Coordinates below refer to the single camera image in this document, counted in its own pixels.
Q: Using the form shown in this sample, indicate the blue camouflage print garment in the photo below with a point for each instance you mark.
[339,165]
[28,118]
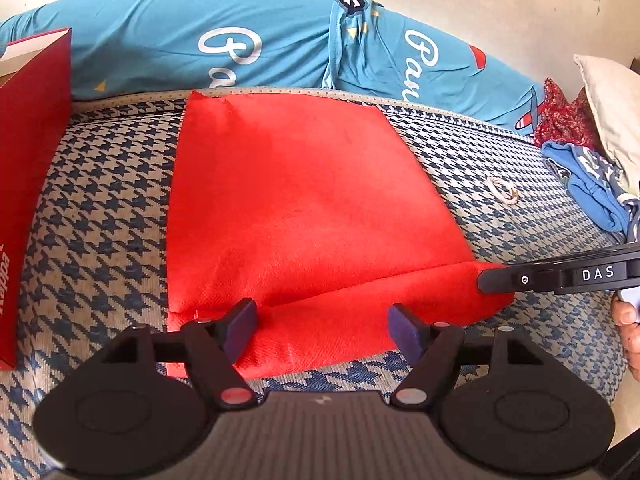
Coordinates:
[600,167]

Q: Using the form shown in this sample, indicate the red floral cloth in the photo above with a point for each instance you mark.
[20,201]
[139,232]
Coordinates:
[565,115]

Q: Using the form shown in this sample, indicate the person's right hand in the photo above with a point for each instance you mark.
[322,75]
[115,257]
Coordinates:
[629,325]

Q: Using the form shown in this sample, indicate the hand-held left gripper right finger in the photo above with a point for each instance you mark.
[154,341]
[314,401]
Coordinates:
[405,327]

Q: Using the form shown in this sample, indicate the red shoe box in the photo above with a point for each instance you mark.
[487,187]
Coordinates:
[35,160]

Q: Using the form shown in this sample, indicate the grey white pillow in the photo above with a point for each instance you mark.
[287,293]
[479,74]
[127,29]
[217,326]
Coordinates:
[615,110]

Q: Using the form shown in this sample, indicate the long blue pillow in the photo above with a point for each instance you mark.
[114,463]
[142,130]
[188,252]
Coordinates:
[150,45]

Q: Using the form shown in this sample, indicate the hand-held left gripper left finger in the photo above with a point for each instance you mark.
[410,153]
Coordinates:
[240,322]

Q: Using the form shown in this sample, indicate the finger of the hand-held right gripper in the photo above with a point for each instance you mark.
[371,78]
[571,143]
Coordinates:
[510,280]

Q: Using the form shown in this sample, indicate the red nonwoven shopping bag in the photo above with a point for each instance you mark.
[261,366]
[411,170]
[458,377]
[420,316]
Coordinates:
[300,200]

